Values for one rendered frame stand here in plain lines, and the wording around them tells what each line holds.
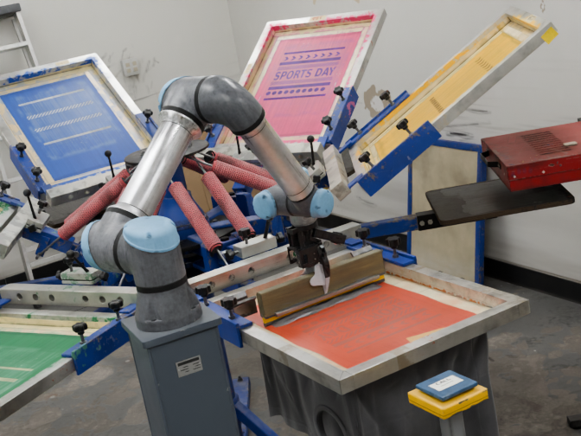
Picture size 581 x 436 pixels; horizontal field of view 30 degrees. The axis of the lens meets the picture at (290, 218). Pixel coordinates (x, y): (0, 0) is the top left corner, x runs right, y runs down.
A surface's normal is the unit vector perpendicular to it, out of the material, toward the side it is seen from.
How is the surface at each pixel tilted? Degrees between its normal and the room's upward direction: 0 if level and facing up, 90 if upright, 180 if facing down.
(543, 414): 0
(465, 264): 78
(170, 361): 90
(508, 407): 0
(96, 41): 90
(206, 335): 90
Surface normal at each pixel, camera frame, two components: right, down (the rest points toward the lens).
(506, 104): -0.84, 0.29
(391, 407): 0.30, 0.29
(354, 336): -0.17, -0.95
